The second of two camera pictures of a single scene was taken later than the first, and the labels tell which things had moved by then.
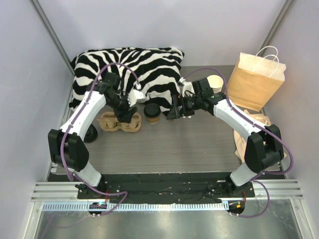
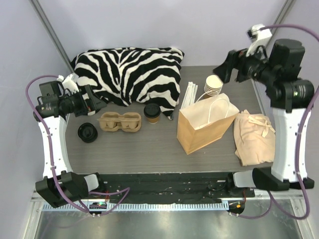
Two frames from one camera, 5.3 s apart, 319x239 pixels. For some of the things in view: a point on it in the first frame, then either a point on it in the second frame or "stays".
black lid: [91, 134] stays
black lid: [152, 110] stays
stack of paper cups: [216, 82] stays
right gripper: [178, 107] -> [240, 65]
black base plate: [166, 186] stays
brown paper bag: [255, 79] -> [205, 121]
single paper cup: [153, 120] stays
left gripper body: [125, 112] -> [84, 101]
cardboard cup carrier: [109, 122] stays
